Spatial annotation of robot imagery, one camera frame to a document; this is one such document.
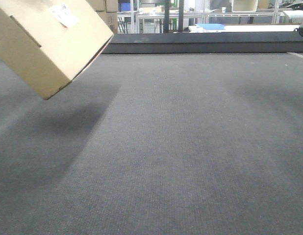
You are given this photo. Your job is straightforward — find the blue plastic crate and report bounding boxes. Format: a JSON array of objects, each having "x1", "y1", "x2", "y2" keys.
[{"x1": 119, "y1": 2, "x2": 131, "y2": 12}]

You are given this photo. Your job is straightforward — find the white barcode shipping label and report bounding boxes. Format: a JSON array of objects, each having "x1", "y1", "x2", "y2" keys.
[{"x1": 49, "y1": 3, "x2": 79, "y2": 27}]

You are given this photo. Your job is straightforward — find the brown cardboard package box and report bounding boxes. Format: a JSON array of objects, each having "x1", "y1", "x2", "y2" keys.
[{"x1": 0, "y1": 0, "x2": 113, "y2": 100}]

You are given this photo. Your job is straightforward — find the metal shelving rack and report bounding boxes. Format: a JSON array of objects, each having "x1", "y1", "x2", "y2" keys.
[{"x1": 117, "y1": 0, "x2": 289, "y2": 34}]

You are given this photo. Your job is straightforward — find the large stacked cardboard boxes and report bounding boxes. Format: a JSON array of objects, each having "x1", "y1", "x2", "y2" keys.
[{"x1": 87, "y1": 0, "x2": 118, "y2": 34}]

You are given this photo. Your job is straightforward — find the black vertical post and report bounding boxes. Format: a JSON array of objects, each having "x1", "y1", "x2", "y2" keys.
[{"x1": 163, "y1": 0, "x2": 170, "y2": 33}]

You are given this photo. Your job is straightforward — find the black raised conveyor rail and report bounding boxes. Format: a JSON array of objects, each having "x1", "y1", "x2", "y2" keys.
[{"x1": 103, "y1": 32, "x2": 303, "y2": 54}]

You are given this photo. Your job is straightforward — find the blue flat tray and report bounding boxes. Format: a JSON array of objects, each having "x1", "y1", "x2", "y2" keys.
[{"x1": 196, "y1": 23, "x2": 225, "y2": 30}]

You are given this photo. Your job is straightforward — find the white work table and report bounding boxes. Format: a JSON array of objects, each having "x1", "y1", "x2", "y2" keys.
[{"x1": 186, "y1": 24, "x2": 299, "y2": 33}]

